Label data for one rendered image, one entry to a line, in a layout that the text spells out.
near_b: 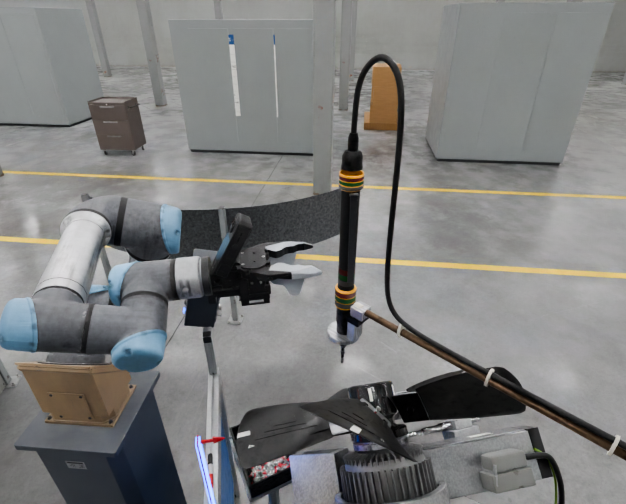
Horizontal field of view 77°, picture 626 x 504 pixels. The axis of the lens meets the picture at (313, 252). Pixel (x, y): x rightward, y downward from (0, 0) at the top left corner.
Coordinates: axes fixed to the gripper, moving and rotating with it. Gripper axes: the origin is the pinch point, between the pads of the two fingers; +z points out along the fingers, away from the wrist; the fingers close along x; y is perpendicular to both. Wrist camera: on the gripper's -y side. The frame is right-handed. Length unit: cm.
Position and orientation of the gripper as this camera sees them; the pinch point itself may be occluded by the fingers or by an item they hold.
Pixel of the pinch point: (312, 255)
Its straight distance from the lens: 73.8
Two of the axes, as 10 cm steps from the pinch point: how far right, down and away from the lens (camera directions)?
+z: 9.8, -1.0, 1.5
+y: 0.1, 8.6, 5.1
